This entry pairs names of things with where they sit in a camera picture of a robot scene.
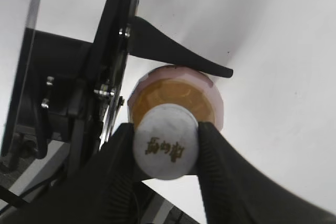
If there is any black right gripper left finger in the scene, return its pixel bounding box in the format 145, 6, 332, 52
1, 123, 142, 223

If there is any white bottle cap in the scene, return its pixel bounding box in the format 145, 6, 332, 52
133, 103, 199, 180

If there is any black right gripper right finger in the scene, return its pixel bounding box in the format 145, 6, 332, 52
196, 122, 335, 223

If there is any pink peach tea bottle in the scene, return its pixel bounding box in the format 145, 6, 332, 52
128, 65, 224, 130

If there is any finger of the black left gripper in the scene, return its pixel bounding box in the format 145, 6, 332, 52
130, 16, 233, 78

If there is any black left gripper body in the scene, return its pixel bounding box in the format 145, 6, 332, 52
1, 0, 139, 172

